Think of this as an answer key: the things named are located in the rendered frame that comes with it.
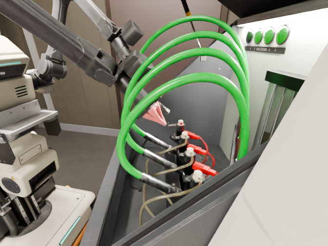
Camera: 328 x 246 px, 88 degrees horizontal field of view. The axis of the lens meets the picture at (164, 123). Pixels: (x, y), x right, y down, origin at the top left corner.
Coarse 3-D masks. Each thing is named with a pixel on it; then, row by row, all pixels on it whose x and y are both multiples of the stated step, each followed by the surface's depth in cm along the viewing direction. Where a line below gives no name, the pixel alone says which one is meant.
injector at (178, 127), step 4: (176, 124) 55; (184, 124) 55; (176, 128) 55; (180, 128) 54; (176, 132) 56; (180, 132) 55; (172, 136) 57; (172, 140) 57; (176, 140) 57; (176, 160) 61
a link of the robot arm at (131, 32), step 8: (128, 24) 61; (136, 24) 63; (104, 32) 64; (112, 32) 62; (120, 32) 63; (128, 32) 60; (136, 32) 60; (112, 40) 65; (128, 40) 61; (136, 40) 62
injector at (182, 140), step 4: (180, 136) 48; (188, 136) 48; (180, 140) 48; (184, 140) 47; (188, 140) 48; (180, 148) 49; (184, 148) 48; (172, 152) 50; (176, 152) 49; (180, 152) 49; (180, 160) 51; (180, 164) 52; (180, 176) 54; (180, 180) 54; (180, 184) 55
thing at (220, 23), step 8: (192, 16) 48; (200, 16) 47; (208, 16) 47; (168, 24) 51; (176, 24) 50; (216, 24) 47; (224, 24) 46; (160, 32) 52; (232, 32) 46; (152, 40) 54; (240, 40) 47; (144, 48) 56; (240, 48) 47; (248, 72) 49
